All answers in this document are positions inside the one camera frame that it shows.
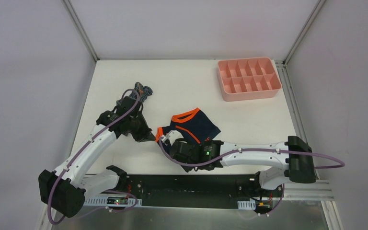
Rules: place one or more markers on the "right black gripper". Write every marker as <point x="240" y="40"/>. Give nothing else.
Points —
<point x="178" y="147"/>

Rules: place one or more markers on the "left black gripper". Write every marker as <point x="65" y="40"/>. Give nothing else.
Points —
<point x="136" y="103"/>

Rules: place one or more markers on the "navy orange underwear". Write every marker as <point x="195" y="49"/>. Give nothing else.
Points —
<point x="193" y="125"/>

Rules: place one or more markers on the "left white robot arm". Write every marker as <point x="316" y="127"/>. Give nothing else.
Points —
<point x="66" y="188"/>

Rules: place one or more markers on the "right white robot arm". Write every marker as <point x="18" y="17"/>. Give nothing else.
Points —
<point x="288" y="161"/>

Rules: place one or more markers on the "striped blue underwear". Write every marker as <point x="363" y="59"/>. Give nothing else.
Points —
<point x="143" y="92"/>

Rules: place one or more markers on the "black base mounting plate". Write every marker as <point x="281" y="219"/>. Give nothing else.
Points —
<point x="195" y="190"/>

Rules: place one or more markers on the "pink divided organizer tray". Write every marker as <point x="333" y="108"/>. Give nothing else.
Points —
<point x="248" y="79"/>

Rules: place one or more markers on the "right white cable duct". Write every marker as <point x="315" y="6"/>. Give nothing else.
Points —
<point x="247" y="205"/>

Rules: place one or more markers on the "white cable duct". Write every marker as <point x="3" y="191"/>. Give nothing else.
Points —
<point x="247" y="205"/>
<point x="112" y="201"/>

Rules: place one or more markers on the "left white cable duct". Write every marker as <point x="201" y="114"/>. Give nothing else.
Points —
<point x="112" y="201"/>

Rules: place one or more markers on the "aluminium frame rail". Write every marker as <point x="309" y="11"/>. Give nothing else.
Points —
<point x="319" y="190"/>

